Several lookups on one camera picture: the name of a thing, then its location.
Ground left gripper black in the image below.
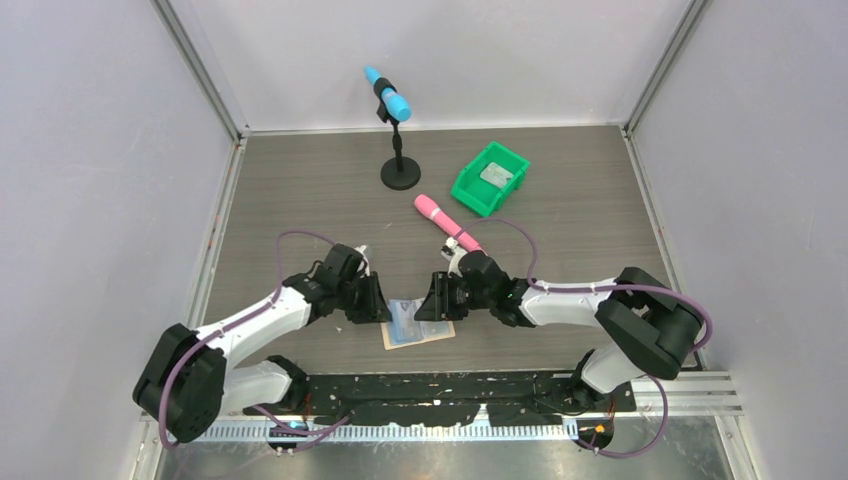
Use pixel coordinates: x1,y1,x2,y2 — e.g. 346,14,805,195
336,270,392,324

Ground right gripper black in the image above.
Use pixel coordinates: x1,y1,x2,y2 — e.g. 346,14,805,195
414,271,494,322

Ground beige card holder wallet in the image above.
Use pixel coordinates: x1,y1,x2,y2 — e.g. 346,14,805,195
381,321,456,350

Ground blue credit card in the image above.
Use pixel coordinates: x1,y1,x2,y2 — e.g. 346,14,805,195
388,299,424,346

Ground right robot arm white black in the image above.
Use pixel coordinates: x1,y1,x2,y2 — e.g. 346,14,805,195
414,251,709,411

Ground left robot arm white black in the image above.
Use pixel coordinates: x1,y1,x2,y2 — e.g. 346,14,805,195
132,244,390,443

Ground card inside green bin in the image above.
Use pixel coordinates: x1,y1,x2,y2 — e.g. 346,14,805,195
480,162,514,189

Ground pink toy microphone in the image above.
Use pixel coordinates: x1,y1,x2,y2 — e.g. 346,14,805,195
413,194,485,252

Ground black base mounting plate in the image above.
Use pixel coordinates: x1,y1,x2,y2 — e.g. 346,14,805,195
264,371,636,427

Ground green plastic bin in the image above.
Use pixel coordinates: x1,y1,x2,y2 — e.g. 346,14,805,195
451,142,531,217

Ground black microphone stand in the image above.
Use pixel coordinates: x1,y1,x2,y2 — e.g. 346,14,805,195
376,79,423,192

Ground blue toy microphone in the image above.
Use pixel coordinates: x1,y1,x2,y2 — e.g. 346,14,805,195
363,66,412,123

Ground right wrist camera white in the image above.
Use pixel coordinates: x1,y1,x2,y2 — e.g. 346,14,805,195
440,237,467,275

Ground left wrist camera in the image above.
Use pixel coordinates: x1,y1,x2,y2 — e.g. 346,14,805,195
355,245,370,276

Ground aluminium front rail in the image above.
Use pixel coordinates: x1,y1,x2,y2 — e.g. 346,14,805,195
197,419,579,443

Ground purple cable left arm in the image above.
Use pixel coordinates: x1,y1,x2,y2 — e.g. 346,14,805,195
157,229,353,455

